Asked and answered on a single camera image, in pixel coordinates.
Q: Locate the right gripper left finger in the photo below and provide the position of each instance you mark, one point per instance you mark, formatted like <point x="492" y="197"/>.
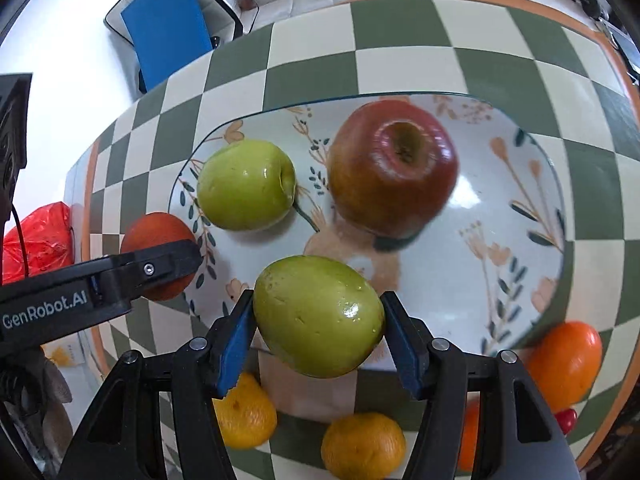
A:
<point x="119" y="436"/>

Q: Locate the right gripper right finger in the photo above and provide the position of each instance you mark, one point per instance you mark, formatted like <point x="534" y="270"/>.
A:
<point x="517" y="436"/>

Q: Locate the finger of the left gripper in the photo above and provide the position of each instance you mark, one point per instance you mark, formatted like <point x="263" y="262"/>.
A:
<point x="52" y="305"/>

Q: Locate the red cherry tomato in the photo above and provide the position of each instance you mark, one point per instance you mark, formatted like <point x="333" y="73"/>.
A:
<point x="566" y="420"/>

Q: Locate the large orange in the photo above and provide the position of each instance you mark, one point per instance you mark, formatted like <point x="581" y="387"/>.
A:
<point x="469" y="436"/>
<point x="565" y="364"/>

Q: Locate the dark red-orange fruit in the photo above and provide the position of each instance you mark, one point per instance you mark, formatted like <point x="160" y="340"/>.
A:
<point x="153" y="229"/>

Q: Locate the small yellow lemon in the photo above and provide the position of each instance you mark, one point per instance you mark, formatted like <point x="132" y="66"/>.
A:
<point x="246" y="416"/>

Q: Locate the large yellow lemon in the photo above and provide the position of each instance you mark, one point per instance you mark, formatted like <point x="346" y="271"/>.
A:
<point x="363" y="446"/>

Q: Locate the green apple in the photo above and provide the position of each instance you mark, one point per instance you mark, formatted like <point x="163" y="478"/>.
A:
<point x="249" y="185"/>
<point x="317" y="315"/>

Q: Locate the red apple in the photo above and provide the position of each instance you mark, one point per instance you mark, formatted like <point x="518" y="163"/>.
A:
<point x="391" y="168"/>

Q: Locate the red plastic bag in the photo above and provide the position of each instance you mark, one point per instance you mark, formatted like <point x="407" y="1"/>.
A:
<point x="48" y="243"/>

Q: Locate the floral ceramic plate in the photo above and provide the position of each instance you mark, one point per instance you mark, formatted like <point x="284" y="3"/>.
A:
<point x="479" y="275"/>

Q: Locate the chair with blue cushion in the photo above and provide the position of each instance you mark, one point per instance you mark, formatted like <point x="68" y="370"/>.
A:
<point x="167" y="35"/>

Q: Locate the green checkered tablecloth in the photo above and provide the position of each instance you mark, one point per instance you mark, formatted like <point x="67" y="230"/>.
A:
<point x="555" y="77"/>

